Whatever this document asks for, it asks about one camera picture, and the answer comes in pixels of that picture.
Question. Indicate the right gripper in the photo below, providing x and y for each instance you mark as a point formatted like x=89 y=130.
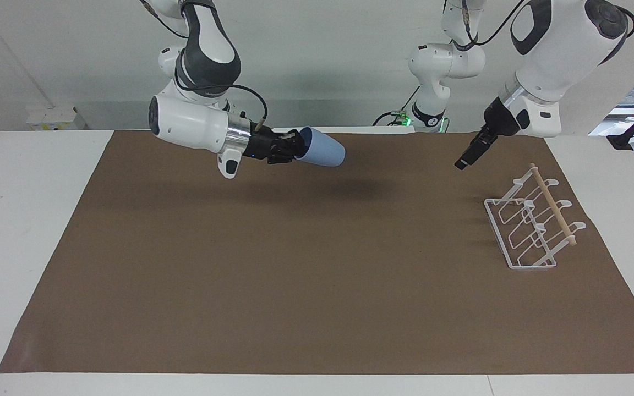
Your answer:
x=261 y=146

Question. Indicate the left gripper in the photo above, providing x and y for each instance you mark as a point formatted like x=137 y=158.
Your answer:
x=499 y=120

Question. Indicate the blue cup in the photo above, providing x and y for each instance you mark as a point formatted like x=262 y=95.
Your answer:
x=322 y=149

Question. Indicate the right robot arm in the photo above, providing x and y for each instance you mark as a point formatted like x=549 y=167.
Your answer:
x=196 y=124

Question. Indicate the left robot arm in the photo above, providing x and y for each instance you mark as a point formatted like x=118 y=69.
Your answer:
x=556 y=60

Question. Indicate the white box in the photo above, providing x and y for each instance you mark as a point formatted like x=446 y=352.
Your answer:
x=55 y=118

